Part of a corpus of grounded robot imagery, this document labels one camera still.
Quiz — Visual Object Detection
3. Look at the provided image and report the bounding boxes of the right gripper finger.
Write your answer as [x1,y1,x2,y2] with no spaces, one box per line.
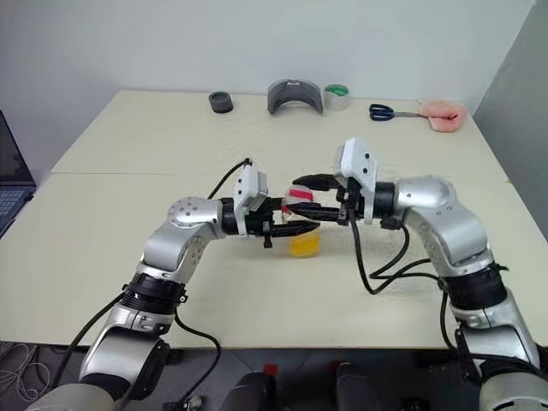
[287,204,343,222]
[292,172,344,193]

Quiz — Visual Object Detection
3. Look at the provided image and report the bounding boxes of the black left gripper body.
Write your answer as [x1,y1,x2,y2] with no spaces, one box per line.
[246,197,286,250]

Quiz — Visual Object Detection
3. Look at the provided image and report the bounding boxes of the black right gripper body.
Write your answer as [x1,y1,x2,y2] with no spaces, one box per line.
[335,174,366,226]

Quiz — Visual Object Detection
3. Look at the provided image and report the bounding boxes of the clear bottle with orange drink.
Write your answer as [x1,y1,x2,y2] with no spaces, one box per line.
[280,183,321,259]

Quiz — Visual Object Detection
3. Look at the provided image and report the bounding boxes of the clear bottle cap red label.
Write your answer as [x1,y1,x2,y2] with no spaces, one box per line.
[287,186,316,203]

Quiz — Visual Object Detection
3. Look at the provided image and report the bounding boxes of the silver tape roll green core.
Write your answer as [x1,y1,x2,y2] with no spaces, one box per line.
[323,83,353,113]

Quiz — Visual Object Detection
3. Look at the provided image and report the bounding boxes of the grey curved visor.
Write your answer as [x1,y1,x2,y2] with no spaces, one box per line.
[267,78,325,116]

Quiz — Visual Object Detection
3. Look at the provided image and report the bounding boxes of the black round container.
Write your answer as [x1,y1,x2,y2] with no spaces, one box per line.
[208,90,235,115]

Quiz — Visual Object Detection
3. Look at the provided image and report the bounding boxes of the pink fluffy cloth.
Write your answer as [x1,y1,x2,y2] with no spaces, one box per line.
[418,98,468,134]

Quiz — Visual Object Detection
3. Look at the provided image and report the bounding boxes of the dark rounded shape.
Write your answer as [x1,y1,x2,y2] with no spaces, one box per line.
[237,371,279,411]

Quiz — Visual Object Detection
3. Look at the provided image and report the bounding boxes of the dark laptop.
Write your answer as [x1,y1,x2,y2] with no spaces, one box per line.
[0,110,38,239]

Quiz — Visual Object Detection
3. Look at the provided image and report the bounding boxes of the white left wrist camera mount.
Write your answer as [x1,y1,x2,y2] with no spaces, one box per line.
[233,166,271,237]

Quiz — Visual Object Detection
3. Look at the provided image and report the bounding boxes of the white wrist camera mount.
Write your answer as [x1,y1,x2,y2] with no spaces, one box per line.
[233,166,271,237]
[333,137,380,223]

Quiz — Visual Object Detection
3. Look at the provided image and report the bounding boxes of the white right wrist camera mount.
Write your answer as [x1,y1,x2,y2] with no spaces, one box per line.
[333,137,380,223]

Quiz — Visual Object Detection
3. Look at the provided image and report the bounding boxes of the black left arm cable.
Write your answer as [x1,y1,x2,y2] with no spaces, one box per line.
[55,158,253,411]

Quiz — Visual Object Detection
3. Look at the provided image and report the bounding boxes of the blue handled scissors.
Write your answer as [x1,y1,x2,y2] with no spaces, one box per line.
[368,104,423,122]

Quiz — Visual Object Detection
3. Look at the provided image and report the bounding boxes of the white floor cables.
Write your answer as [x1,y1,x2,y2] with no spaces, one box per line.
[0,342,48,402]

